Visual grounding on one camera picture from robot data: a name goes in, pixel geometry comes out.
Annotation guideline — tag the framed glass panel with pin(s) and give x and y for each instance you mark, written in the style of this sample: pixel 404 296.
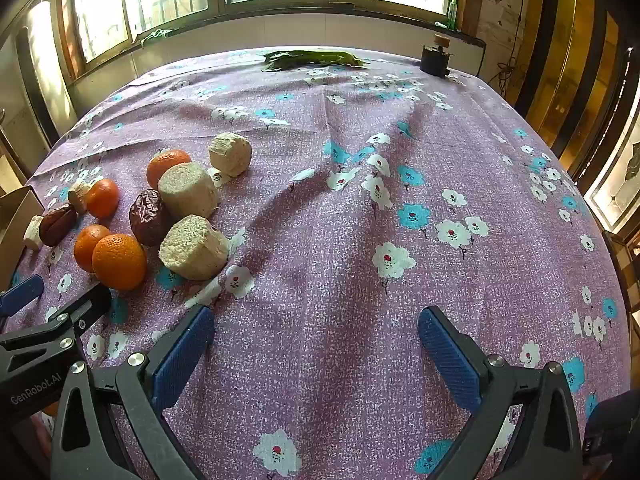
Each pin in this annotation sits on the framed glass panel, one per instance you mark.
pixel 617 185

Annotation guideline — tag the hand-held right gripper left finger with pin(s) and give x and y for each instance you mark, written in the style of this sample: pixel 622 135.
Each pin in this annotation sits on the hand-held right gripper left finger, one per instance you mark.
pixel 182 355

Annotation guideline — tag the dark blue clothing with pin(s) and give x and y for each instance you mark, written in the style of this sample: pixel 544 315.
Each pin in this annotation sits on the dark blue clothing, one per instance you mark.
pixel 612 440

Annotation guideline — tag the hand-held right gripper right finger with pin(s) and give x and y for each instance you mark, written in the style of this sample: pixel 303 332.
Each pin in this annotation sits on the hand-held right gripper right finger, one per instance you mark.
pixel 450 360

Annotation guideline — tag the beige rice cake front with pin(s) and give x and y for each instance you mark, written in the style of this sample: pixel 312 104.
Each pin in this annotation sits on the beige rice cake front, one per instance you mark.
pixel 194 247

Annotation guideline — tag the purple floral tablecloth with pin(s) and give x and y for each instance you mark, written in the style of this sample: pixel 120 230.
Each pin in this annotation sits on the purple floral tablecloth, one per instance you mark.
pixel 325 260

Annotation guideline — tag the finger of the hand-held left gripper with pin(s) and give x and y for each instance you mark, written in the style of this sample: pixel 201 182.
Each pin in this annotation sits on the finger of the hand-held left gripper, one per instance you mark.
pixel 82 307
pixel 20 292

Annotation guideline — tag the beige rice cake middle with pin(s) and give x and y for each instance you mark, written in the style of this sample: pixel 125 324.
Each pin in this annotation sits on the beige rice cake middle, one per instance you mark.
pixel 188 191

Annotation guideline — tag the large red date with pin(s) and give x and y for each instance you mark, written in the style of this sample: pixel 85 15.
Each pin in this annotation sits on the large red date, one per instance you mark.
pixel 149 217

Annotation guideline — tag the beige rice cake back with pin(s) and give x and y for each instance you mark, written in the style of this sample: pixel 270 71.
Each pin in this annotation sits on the beige rice cake back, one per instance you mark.
pixel 230 153

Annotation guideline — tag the cardboard box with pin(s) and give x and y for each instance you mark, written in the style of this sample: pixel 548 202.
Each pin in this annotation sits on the cardboard box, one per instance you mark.
pixel 15 230

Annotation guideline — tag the small peeled sugarcane chunk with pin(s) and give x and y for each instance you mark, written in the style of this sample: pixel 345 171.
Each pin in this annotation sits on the small peeled sugarcane chunk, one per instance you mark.
pixel 79 195
pixel 34 232

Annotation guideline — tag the green bottle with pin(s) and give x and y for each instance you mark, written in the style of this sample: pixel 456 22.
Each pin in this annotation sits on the green bottle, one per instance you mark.
pixel 453 12

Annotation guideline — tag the green cloth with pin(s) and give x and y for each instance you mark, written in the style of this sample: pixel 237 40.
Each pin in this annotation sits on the green cloth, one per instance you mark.
pixel 157 35

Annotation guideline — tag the orange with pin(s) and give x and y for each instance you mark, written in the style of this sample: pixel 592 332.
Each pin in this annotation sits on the orange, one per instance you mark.
pixel 167 165
pixel 87 246
pixel 102 197
pixel 119 261

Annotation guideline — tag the green leafy vegetable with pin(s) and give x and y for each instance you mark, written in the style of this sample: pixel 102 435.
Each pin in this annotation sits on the green leafy vegetable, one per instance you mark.
pixel 312 58

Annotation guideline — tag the dark jar with cork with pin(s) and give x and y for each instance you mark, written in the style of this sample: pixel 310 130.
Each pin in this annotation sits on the dark jar with cork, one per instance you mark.
pixel 434 60

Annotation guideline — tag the beige rice cake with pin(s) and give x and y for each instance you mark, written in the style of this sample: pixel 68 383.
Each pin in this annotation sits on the beige rice cake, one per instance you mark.
pixel 194 247
pixel 230 153
pixel 188 191

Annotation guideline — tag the brown wooden door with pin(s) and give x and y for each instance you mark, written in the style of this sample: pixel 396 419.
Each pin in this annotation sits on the brown wooden door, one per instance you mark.
pixel 575 60

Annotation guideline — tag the small red date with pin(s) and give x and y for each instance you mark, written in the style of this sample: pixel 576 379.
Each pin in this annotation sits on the small red date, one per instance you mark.
pixel 57 223

